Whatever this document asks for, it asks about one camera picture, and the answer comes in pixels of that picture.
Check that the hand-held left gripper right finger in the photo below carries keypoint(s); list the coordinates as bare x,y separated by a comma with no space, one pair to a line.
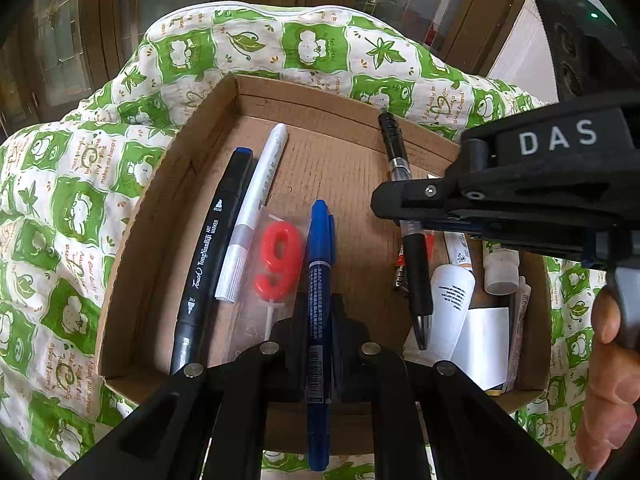
341,355

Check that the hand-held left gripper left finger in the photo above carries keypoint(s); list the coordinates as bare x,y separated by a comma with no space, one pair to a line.
299,355

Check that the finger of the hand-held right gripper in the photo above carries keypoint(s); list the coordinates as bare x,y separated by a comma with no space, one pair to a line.
500,207
540,242

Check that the small white bottle green label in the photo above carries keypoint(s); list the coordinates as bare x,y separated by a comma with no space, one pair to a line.
500,272

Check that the blue pen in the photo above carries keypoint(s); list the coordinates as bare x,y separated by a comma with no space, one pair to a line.
318,285

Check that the pale pink cream tube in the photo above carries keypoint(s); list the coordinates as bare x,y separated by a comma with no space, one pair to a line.
520,330

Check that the red number candle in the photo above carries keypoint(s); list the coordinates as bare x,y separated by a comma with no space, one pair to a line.
277,260

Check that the black gel pen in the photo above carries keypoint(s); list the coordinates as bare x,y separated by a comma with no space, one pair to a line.
417,280

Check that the large white plastic bottle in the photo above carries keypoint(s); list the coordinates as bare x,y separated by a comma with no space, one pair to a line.
450,305

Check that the white charger block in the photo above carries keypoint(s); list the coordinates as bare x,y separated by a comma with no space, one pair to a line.
482,350

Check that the black marker blue cap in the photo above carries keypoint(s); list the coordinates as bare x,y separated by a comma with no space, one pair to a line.
210,250

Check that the white marker pen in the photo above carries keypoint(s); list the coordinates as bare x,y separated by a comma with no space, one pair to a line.
255,200

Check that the shallow cardboard box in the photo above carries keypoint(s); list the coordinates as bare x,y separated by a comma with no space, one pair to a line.
340,160

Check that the person's right hand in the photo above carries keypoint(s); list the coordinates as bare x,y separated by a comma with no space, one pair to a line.
610,385

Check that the green printed blanket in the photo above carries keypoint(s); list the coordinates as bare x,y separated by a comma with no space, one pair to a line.
50,210

